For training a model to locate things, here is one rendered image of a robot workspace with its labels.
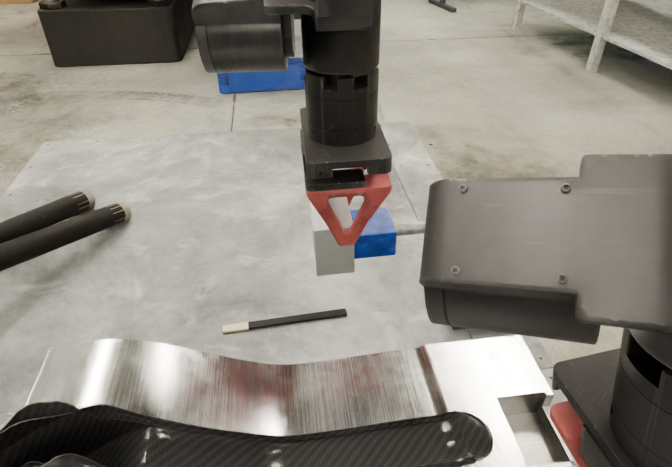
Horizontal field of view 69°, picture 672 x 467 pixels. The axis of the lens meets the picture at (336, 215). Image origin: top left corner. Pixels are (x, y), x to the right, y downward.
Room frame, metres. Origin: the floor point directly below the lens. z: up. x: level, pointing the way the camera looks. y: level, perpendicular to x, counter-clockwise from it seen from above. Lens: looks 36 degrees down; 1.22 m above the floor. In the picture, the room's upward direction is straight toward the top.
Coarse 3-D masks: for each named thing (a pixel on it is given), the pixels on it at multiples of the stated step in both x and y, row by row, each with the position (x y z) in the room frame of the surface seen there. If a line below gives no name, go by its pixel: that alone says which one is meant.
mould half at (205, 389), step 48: (48, 384) 0.20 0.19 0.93; (96, 384) 0.20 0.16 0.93; (144, 384) 0.21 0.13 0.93; (192, 384) 0.22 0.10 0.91; (240, 384) 0.23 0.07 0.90; (288, 384) 0.24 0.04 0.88; (336, 384) 0.24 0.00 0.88; (384, 384) 0.23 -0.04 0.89; (432, 384) 0.23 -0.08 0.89; (480, 384) 0.23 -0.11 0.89; (528, 384) 0.23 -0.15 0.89; (288, 432) 0.20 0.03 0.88
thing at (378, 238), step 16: (336, 208) 0.37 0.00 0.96; (384, 208) 0.39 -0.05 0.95; (320, 224) 0.35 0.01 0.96; (368, 224) 0.36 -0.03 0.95; (384, 224) 0.36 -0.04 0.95; (400, 224) 0.37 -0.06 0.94; (416, 224) 0.37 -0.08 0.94; (320, 240) 0.34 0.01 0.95; (368, 240) 0.35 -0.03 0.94; (384, 240) 0.35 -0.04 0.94; (320, 256) 0.34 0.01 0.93; (336, 256) 0.34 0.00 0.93; (352, 256) 0.34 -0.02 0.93; (368, 256) 0.35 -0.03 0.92; (320, 272) 0.34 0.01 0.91; (336, 272) 0.34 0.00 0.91; (352, 272) 0.34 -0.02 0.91
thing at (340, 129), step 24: (312, 72) 0.35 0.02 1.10; (312, 96) 0.35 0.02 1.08; (336, 96) 0.34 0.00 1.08; (360, 96) 0.34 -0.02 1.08; (312, 120) 0.35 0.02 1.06; (336, 120) 0.34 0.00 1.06; (360, 120) 0.34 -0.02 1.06; (312, 144) 0.34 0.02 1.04; (336, 144) 0.34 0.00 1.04; (360, 144) 0.34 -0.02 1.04; (384, 144) 0.34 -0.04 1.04; (312, 168) 0.31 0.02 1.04; (336, 168) 0.31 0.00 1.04; (384, 168) 0.32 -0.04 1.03
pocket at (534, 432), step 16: (512, 400) 0.22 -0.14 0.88; (528, 400) 0.22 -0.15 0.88; (544, 400) 0.22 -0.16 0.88; (512, 416) 0.22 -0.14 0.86; (528, 416) 0.22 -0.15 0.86; (544, 416) 0.22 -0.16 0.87; (512, 432) 0.21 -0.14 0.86; (528, 432) 0.21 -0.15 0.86; (544, 432) 0.21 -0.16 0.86; (528, 448) 0.20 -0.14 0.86; (544, 448) 0.20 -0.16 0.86; (560, 448) 0.19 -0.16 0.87; (528, 464) 0.18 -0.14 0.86; (544, 464) 0.18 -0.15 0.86
